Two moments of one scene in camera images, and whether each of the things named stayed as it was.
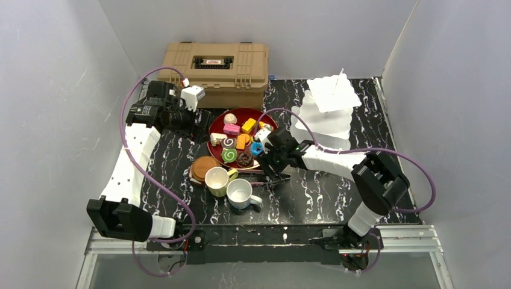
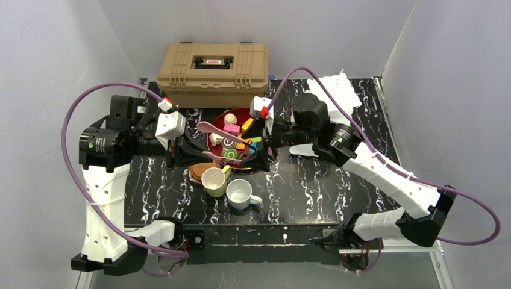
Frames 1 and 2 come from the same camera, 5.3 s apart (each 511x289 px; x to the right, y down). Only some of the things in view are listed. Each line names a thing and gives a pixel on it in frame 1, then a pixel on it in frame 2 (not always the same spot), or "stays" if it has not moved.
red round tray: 231,139 stays
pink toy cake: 231,129 stays
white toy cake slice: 217,138 stays
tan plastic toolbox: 233,75 stays
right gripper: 272,167 → 270,141
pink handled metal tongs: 288,176 → 206,127
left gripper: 198,125 → 172,150
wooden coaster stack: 200,165 stays
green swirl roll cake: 229,155 stays
